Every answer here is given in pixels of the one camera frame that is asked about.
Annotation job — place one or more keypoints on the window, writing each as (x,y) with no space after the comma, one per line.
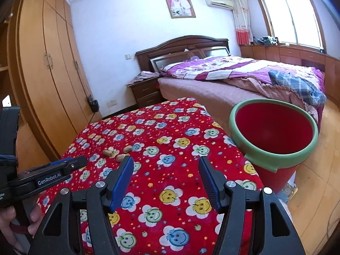
(292,16)

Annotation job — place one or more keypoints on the dark wooden headboard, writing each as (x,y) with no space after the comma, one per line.
(164,49)

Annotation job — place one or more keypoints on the dark clothes pile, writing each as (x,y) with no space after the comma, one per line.
(268,40)

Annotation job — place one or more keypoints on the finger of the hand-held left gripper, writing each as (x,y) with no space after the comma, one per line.
(50,180)

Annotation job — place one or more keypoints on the peanut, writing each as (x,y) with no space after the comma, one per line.
(120,158)
(108,152)
(128,148)

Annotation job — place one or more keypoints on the framed wall photo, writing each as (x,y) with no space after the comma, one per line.
(179,4)

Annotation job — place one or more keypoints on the blue plaid cloth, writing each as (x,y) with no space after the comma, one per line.
(297,85)

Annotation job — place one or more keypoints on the wooden wardrobe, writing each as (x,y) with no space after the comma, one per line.
(53,71)

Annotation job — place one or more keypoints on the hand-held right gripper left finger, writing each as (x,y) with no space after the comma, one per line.
(120,188)

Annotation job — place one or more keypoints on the small black hanging bag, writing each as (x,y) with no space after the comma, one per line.
(93,105)

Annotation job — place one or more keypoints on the bed with purple bedding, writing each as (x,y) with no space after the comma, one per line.
(191,90)
(233,69)

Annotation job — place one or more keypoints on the wooden window cabinet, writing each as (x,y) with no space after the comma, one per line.
(292,54)

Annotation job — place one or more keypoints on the pink clothes pile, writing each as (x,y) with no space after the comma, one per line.
(142,77)

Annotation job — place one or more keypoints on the person's left hand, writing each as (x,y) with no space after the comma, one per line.
(6,231)

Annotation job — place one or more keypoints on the dark wooden nightstand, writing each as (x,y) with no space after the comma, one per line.
(146,93)

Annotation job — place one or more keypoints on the red chair with green rim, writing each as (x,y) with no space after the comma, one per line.
(271,130)

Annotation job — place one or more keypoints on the white air conditioner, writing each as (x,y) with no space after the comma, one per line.
(219,2)

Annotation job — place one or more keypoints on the white and red curtain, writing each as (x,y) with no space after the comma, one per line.
(241,18)

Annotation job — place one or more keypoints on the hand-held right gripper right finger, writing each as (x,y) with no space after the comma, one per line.
(209,186)

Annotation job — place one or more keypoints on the floral pillow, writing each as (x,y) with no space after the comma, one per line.
(175,70)

